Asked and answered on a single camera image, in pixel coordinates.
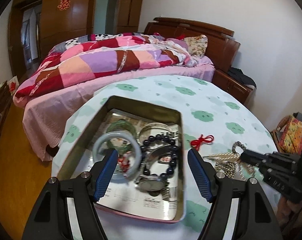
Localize yellow floral cushion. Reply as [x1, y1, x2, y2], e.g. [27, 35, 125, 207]
[277, 115, 302, 155]

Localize pink tin box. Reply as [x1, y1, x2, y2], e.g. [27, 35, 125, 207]
[52, 95, 186, 223]

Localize right hand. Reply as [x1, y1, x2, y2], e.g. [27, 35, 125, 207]
[276, 196, 302, 228]

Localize brown wooden wardrobe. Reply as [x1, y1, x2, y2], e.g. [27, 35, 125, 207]
[8, 0, 142, 79]

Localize floral pillow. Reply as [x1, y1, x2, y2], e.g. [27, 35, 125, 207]
[184, 35, 208, 57]

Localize dark purple bead bracelet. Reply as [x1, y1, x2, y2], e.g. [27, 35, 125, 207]
[140, 133, 180, 179]

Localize wooden bed headboard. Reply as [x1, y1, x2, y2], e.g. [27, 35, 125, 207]
[144, 17, 240, 72]

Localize paper booklet in tin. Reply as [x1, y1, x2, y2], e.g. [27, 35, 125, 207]
[93, 109, 181, 222]

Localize silver wrist watch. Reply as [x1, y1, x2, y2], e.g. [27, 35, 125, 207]
[136, 145, 180, 201]

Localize red double happiness decal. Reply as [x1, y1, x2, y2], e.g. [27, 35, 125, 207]
[57, 0, 71, 11]

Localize wicker chair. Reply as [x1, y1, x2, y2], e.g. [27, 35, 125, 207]
[271, 112, 302, 155]

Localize pearl bead necklace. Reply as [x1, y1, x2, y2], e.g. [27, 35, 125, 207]
[202, 151, 257, 181]

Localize pale jade bangle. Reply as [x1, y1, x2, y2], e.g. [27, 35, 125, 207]
[92, 132, 142, 180]

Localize silver bangle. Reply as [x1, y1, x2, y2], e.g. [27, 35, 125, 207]
[136, 122, 173, 145]

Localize red cord jade pendant bracelet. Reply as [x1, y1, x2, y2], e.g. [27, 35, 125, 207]
[117, 152, 131, 174]

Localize wooden nightstand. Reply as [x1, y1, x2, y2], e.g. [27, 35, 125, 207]
[212, 70, 254, 105]

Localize dark clothes on nightstand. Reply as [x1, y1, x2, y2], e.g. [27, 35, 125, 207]
[227, 67, 257, 89]

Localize pink bed sheet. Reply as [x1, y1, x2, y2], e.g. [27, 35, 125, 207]
[22, 56, 215, 161]

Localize red knot cord charm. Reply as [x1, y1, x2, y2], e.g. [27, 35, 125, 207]
[190, 134, 214, 151]

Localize green jade bangle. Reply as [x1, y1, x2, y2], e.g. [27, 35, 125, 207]
[106, 119, 137, 154]

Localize patchwork quilt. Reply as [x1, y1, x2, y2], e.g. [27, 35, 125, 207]
[14, 33, 197, 104]

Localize cloud pattern tablecloth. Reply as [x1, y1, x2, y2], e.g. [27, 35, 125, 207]
[51, 74, 282, 240]

